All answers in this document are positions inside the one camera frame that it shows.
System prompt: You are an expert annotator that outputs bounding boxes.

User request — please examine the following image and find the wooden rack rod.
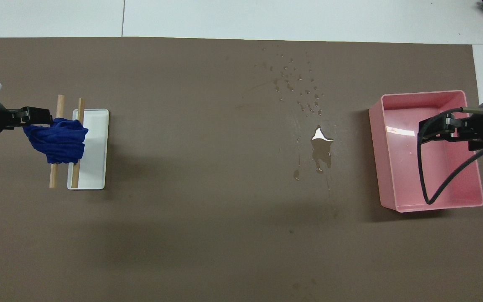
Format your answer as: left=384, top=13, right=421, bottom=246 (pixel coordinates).
left=71, top=98, right=86, bottom=189
left=49, top=95, right=65, bottom=188

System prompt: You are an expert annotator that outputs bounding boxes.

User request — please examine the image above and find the blue towel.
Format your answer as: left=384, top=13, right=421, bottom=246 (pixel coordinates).
left=23, top=118, right=89, bottom=164

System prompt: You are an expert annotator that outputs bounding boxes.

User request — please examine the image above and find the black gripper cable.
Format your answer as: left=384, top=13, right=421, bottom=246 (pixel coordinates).
left=417, top=107, right=483, bottom=205

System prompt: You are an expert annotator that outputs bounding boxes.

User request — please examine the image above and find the spilled water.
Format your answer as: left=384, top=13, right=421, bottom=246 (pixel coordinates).
left=260, top=46, right=336, bottom=182

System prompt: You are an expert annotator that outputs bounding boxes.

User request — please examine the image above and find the pink plastic bin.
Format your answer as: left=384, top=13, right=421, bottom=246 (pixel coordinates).
left=369, top=90, right=483, bottom=213

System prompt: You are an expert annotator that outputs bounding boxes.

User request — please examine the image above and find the white towel rack base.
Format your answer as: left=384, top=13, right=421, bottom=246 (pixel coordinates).
left=67, top=109, right=109, bottom=190

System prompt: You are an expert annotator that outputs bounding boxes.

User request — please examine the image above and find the brown table mat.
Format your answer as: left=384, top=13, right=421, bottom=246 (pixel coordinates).
left=0, top=37, right=483, bottom=302

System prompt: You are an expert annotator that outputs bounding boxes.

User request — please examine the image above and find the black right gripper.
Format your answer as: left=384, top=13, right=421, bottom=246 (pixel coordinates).
left=418, top=110, right=483, bottom=152

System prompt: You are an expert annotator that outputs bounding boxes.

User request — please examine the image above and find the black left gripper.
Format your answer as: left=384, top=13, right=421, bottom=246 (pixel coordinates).
left=3, top=106, right=54, bottom=129

